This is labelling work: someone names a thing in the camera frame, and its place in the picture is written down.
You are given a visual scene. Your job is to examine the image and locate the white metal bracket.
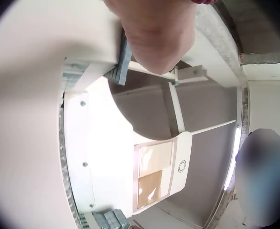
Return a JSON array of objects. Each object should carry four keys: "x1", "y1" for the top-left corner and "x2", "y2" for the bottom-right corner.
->
[{"x1": 178, "y1": 66, "x2": 207, "y2": 84}]

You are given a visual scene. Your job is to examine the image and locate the person's left hand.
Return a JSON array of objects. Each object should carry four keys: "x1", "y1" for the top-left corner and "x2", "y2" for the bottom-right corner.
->
[{"x1": 106, "y1": 0, "x2": 198, "y2": 75}]

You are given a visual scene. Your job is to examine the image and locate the white control panel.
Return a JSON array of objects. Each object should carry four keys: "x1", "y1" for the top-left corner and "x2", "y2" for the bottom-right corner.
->
[{"x1": 132, "y1": 131, "x2": 193, "y2": 215}]

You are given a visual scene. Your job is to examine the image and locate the fluorescent tube lamp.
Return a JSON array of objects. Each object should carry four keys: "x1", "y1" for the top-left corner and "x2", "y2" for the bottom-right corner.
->
[{"x1": 223, "y1": 125, "x2": 241, "y2": 191}]

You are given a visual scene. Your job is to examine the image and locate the stack of green parts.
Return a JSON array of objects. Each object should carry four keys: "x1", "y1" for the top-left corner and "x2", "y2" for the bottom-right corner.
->
[{"x1": 92, "y1": 209, "x2": 131, "y2": 229}]

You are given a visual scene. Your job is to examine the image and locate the white support rails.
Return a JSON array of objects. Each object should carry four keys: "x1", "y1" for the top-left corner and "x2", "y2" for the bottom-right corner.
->
[{"x1": 127, "y1": 61, "x2": 237, "y2": 137}]

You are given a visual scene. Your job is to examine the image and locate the grey-green perforated strip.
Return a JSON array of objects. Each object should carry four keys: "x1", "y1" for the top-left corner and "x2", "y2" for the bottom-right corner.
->
[{"x1": 117, "y1": 26, "x2": 133, "y2": 86}]

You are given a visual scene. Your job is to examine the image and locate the rows of green clips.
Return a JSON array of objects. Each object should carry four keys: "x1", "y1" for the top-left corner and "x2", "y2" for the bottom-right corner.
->
[{"x1": 62, "y1": 59, "x2": 88, "y2": 91}]

